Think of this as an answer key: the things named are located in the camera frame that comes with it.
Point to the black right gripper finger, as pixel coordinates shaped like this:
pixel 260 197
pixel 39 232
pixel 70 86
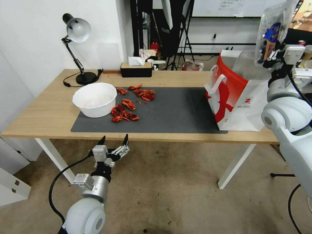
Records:
pixel 269 64
pixel 274 55

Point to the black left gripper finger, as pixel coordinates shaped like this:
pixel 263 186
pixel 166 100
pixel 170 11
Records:
pixel 122 151
pixel 102 141

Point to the red and white takeout bag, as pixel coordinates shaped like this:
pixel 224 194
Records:
pixel 229 97

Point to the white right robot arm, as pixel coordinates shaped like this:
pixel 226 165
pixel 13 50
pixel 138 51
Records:
pixel 290 136

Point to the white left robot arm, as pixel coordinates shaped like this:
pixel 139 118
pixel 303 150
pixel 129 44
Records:
pixel 85 214

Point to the clear plastic bag blue contents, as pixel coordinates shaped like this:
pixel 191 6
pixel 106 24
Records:
pixel 270 31

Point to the white round takeout container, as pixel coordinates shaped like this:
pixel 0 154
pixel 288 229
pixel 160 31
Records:
pixel 95 100

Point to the red and white plastic bag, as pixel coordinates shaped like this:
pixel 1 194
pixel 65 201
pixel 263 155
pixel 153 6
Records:
pixel 192 65

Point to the black tissue box wooden lid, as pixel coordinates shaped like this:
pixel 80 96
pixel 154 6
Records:
pixel 136 70

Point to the red crayfish shell piece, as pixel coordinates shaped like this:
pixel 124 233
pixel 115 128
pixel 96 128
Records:
pixel 134 87
pixel 133 117
pixel 138 92
pixel 119 119
pixel 147 97
pixel 151 92
pixel 122 91
pixel 128 104
pixel 118 111

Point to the white table leg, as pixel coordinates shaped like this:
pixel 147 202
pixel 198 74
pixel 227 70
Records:
pixel 56 161
pixel 235 168

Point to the small red crayfish shell bits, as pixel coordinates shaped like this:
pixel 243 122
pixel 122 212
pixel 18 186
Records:
pixel 139 102

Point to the dark grey table mat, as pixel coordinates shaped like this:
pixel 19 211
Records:
pixel 175 112

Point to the black clip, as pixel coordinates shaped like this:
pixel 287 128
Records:
pixel 100 73

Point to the thin wooden strip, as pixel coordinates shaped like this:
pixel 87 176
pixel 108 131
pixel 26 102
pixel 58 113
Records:
pixel 111 71

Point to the white whiteboard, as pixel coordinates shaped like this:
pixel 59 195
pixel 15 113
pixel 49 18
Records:
pixel 219 7

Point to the black tripod stand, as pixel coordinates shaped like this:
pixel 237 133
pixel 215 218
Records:
pixel 186 31

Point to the white cabinet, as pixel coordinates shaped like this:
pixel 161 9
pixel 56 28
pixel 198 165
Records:
pixel 9 180

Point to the cardboard box red tape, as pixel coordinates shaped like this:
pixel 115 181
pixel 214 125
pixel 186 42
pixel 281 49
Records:
pixel 146 54

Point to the black floor stand base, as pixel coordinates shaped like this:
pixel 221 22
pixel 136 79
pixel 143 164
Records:
pixel 282 174

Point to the red fire extinguisher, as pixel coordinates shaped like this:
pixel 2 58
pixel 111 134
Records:
pixel 154 48

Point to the white softbox light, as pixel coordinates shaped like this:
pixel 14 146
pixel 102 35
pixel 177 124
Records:
pixel 167 12

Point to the black desk lamp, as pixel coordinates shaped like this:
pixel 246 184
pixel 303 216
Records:
pixel 79 29

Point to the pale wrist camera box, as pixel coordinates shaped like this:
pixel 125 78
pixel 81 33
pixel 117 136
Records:
pixel 100 152
pixel 294 54

